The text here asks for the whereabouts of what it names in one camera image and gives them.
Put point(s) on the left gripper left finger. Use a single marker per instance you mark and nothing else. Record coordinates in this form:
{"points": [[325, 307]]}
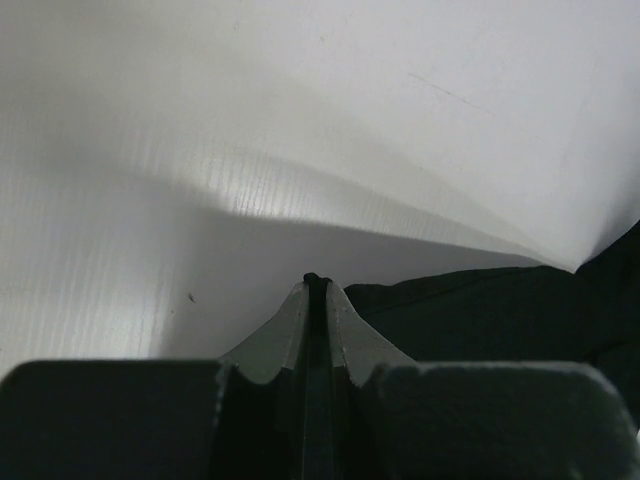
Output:
{"points": [[276, 344]]}

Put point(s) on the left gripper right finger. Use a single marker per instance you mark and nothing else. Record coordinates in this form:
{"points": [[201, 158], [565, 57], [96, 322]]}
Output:
{"points": [[355, 346]]}

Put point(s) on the black daisy print t-shirt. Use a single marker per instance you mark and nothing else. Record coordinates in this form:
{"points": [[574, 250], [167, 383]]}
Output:
{"points": [[519, 313]]}

